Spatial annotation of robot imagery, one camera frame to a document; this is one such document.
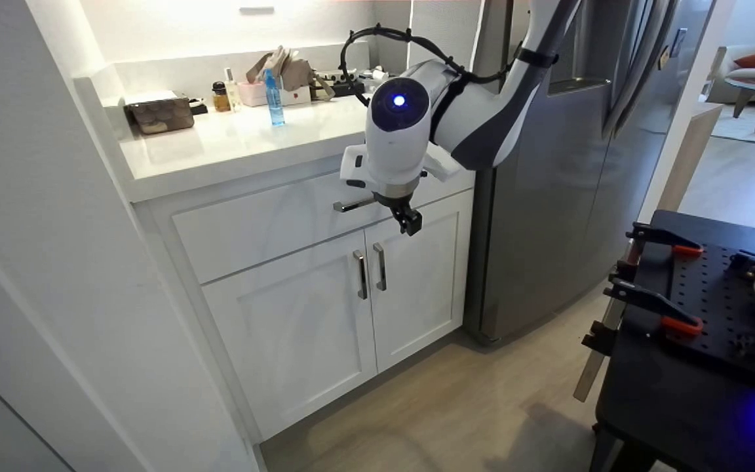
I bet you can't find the stainless steel refrigerator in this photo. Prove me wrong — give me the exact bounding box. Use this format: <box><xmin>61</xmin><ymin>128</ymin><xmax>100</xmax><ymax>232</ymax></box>
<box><xmin>463</xmin><ymin>0</ymin><xmax>716</xmax><ymax>346</ymax></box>

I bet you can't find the orange handled black clamp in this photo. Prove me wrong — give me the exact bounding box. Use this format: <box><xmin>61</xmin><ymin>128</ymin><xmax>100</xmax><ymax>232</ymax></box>
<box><xmin>626</xmin><ymin>224</ymin><xmax>702</xmax><ymax>262</ymax></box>

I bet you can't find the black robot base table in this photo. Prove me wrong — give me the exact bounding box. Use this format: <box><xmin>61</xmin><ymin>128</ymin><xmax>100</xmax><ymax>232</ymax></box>
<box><xmin>584</xmin><ymin>211</ymin><xmax>755</xmax><ymax>472</ymax></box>

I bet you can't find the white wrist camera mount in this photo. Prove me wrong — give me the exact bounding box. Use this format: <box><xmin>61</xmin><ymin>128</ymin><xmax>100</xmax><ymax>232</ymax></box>
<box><xmin>337</xmin><ymin>145</ymin><xmax>461</xmax><ymax>195</ymax></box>

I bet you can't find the small brown jar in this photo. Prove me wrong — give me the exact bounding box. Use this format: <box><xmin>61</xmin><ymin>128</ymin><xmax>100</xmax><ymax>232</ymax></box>
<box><xmin>212</xmin><ymin>82</ymin><xmax>230</xmax><ymax>112</ymax></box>

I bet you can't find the white kitchen drawer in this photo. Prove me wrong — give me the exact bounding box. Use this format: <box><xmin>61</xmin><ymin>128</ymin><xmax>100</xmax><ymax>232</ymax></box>
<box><xmin>170</xmin><ymin>165</ymin><xmax>478</xmax><ymax>288</ymax></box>

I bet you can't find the white left cabinet door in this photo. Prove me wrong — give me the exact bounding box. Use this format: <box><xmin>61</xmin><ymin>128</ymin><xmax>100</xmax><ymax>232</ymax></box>
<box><xmin>201</xmin><ymin>232</ymin><xmax>375</xmax><ymax>440</ymax></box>

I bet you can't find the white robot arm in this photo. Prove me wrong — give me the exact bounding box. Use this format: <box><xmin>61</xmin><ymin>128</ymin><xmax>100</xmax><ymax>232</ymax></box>
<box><xmin>341</xmin><ymin>0</ymin><xmax>583</xmax><ymax>236</ymax></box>

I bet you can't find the blue water bottle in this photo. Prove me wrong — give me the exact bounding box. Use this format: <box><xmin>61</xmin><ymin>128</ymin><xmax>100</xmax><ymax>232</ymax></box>
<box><xmin>263</xmin><ymin>69</ymin><xmax>286</xmax><ymax>128</ymax></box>

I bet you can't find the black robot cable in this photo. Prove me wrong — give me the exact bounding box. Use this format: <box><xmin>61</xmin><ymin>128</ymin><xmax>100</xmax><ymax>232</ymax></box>
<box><xmin>335</xmin><ymin>24</ymin><xmax>563</xmax><ymax>110</ymax></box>

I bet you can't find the metal right door handle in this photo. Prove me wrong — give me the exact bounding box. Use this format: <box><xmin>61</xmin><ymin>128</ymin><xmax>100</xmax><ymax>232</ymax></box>
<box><xmin>373</xmin><ymin>243</ymin><xmax>389</xmax><ymax>292</ymax></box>

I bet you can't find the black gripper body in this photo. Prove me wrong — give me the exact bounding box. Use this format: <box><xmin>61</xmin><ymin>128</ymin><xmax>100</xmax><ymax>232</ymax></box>
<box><xmin>381</xmin><ymin>198</ymin><xmax>421</xmax><ymax>236</ymax></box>

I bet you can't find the white right cabinet door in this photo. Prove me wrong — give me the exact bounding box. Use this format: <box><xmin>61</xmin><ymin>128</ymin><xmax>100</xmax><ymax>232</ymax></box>
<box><xmin>366</xmin><ymin>192</ymin><xmax>469</xmax><ymax>369</ymax></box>

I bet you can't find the brown paper bag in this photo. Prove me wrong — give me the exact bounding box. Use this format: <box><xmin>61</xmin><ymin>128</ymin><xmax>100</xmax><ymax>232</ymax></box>
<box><xmin>246</xmin><ymin>47</ymin><xmax>314</xmax><ymax>106</ymax></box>

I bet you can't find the brown box on counter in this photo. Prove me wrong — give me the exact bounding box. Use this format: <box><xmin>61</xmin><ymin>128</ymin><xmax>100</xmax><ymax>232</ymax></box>
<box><xmin>122</xmin><ymin>98</ymin><xmax>195</xmax><ymax>137</ymax></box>

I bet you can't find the white cabinet door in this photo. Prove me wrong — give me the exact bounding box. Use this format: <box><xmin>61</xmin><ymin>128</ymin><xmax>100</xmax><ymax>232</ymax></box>
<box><xmin>201</xmin><ymin>232</ymin><xmax>375</xmax><ymax>440</ymax></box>
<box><xmin>366</xmin><ymin>192</ymin><xmax>469</xmax><ymax>369</ymax></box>

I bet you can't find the metal left door handle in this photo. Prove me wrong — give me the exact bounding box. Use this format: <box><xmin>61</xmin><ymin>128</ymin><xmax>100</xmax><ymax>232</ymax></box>
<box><xmin>354</xmin><ymin>253</ymin><xmax>369</xmax><ymax>300</ymax></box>

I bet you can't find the metal door handle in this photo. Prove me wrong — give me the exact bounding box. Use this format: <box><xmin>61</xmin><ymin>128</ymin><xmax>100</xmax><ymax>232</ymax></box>
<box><xmin>373</xmin><ymin>243</ymin><xmax>389</xmax><ymax>292</ymax></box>
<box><xmin>354</xmin><ymin>253</ymin><xmax>369</xmax><ymax>300</ymax></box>

